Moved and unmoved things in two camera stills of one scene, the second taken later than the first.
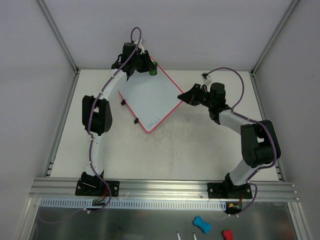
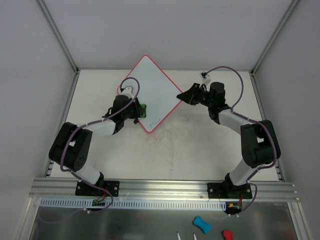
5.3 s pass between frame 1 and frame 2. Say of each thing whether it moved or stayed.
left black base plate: stayed
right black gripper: stayed
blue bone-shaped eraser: stayed
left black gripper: moved
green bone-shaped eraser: moved
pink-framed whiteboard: stayed
